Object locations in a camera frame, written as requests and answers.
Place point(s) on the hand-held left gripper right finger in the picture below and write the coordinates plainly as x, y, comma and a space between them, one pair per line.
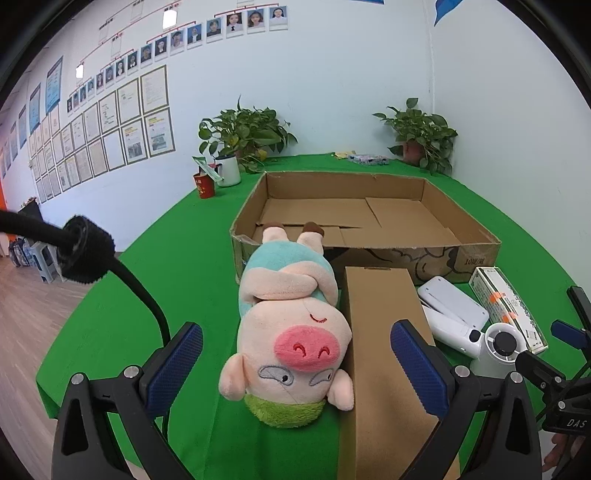
418, 364

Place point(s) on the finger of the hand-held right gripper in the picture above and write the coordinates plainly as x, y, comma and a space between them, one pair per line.
570, 334
535, 367

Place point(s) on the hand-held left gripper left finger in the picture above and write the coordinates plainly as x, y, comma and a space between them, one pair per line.
178, 364

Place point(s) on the white handheld fan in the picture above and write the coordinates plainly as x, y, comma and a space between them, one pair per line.
466, 339

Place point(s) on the narrow brown cardboard box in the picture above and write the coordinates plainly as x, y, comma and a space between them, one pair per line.
378, 314

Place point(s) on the green and white medicine box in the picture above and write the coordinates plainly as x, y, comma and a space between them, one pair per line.
508, 304

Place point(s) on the white plastic case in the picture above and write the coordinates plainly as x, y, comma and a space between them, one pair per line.
455, 300

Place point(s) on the pink pig plush toy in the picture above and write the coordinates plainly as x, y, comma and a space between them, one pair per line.
295, 323

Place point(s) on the large cardboard box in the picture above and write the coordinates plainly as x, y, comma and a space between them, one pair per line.
406, 217

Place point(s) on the person's right hand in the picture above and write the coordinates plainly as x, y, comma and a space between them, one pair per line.
557, 450

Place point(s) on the green tablecloth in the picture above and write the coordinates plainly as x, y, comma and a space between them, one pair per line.
184, 277

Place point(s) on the grey plastic stool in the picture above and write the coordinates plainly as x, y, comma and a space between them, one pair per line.
46, 263

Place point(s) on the red paper cup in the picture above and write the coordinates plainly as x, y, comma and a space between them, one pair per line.
204, 187

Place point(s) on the white enamel mug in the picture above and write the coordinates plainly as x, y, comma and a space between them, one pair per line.
228, 171

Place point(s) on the green paper packet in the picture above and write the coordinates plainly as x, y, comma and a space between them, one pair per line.
207, 167

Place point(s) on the blue patterned tissue pack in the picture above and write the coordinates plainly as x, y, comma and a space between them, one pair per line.
369, 159

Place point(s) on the yellow paper packet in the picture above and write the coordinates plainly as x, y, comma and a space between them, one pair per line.
344, 154

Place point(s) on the green plant in red pot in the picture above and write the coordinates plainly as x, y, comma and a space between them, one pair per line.
420, 129

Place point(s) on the bushy potted green plant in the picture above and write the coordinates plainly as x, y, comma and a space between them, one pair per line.
244, 129

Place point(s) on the row of portrait photos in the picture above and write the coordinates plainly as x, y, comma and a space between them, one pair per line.
194, 34

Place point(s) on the wall of framed certificates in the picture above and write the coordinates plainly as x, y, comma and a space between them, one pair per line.
111, 134

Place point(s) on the blue wall poster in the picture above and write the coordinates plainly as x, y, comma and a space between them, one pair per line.
54, 85
22, 127
35, 108

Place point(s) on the blue wall sign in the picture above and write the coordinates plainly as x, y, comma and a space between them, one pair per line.
445, 9

